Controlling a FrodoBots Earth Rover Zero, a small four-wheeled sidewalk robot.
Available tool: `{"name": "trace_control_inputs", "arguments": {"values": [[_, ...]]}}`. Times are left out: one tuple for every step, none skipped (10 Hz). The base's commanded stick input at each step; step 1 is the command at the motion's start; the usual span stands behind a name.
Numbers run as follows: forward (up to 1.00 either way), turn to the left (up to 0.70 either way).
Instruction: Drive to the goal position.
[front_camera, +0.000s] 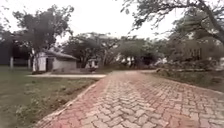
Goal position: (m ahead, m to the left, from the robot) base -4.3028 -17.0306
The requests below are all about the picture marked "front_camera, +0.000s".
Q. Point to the small white building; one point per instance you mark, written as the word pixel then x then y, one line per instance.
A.
pixel 60 62

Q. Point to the overhanging tree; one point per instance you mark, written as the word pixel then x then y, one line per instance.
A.
pixel 200 20

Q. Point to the grass field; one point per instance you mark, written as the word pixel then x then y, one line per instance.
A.
pixel 26 96

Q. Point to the grass verge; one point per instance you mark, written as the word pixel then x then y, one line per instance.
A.
pixel 196 79

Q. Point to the pale concrete path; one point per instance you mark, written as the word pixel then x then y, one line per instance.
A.
pixel 66 76

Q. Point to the red brick path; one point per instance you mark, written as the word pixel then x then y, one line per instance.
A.
pixel 133 100

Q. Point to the brown building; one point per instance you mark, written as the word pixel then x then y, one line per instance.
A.
pixel 196 51

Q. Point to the row of trees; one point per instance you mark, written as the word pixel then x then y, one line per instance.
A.
pixel 110 50

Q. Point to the large dark tree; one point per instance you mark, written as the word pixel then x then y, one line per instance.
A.
pixel 41 30

